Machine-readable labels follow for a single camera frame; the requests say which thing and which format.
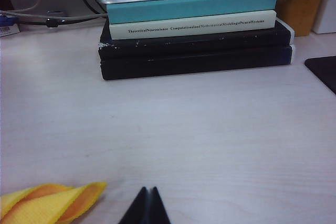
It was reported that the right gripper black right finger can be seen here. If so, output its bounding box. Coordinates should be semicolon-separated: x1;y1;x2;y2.
149;186;172;224

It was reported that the white cabinet panel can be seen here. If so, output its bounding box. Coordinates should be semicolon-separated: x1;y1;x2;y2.
312;0;336;35

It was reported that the black mouse pad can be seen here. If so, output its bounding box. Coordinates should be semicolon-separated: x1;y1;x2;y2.
304;56;336;94

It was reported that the brown wooden panel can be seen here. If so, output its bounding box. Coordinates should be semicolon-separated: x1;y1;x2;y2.
272;0;327;37

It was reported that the black hardcover book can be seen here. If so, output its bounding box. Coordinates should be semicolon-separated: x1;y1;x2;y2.
97;18;295;58
99;44;297;81

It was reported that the grey cable with ferrite bead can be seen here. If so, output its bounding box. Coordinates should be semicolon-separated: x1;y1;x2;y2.
0;9;108;28

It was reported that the yellow cloth rag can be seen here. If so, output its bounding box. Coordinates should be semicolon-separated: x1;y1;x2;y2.
0;181;108;224

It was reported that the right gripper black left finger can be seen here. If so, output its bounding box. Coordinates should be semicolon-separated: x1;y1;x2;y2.
118;186;150;224

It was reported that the cream book with black title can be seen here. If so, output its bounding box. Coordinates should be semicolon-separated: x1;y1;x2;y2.
108;9;278;41

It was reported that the blue cable connector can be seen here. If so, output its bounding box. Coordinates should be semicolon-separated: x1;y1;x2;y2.
0;15;19;27

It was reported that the white and blue box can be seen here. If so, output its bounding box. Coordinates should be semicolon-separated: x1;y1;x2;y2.
0;24;20;37

